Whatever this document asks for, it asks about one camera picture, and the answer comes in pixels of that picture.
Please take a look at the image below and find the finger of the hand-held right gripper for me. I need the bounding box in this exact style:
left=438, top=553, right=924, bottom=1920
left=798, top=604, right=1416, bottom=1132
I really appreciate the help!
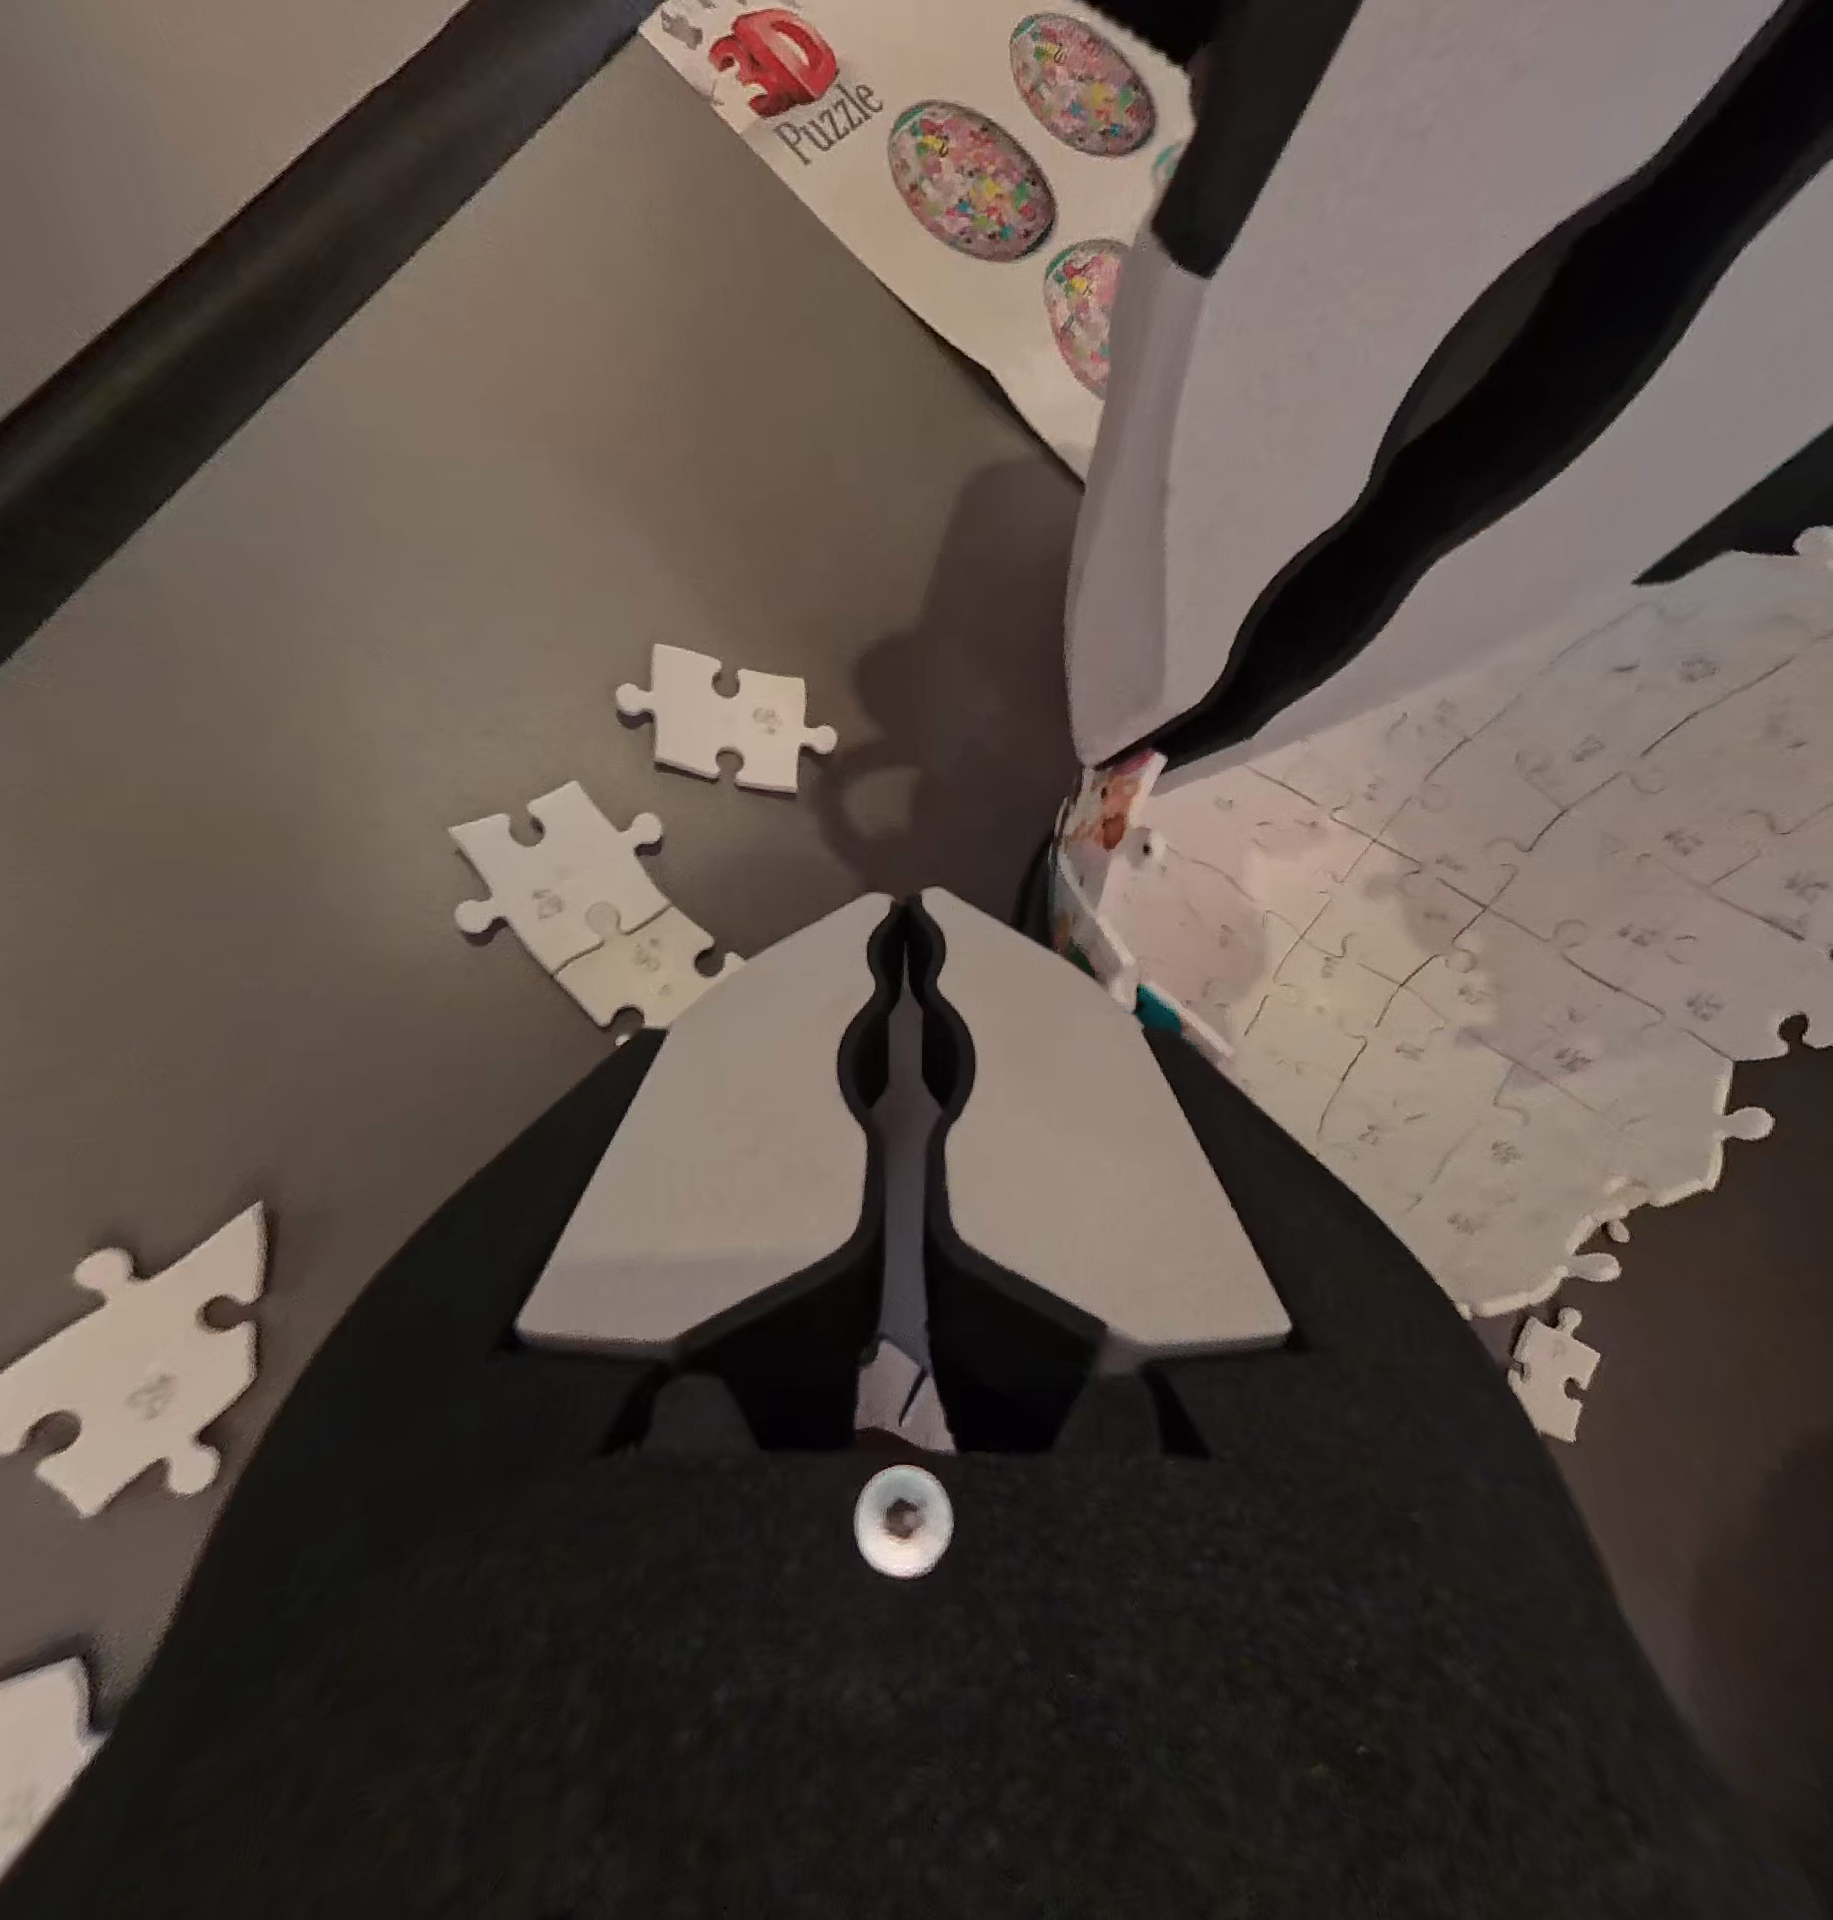
left=1067, top=0, right=1794, bottom=770
left=1143, top=106, right=1833, bottom=791

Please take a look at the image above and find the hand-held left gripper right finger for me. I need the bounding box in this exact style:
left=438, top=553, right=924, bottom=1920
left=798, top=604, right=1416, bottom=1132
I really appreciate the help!
left=917, top=896, right=1292, bottom=1369

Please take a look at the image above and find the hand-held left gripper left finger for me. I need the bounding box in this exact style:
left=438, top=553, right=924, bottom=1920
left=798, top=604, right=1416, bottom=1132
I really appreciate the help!
left=520, top=896, right=907, bottom=1369

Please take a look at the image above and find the single white puzzle piece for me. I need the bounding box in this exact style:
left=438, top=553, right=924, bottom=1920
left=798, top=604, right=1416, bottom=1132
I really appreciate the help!
left=1506, top=1303, right=1610, bottom=1444
left=857, top=1336, right=952, bottom=1460

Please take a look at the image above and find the puzzle pieces group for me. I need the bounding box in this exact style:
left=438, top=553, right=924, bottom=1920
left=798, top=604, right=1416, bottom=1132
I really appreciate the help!
left=0, top=641, right=848, bottom=1883

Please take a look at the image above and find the partly built white puzzle ball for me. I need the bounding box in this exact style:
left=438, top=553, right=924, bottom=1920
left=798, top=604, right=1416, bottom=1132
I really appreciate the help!
left=1049, top=526, right=1833, bottom=1324

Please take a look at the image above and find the printed instruction leaflet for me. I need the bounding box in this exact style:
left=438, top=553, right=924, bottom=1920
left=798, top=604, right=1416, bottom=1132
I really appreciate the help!
left=639, top=0, right=1207, bottom=489

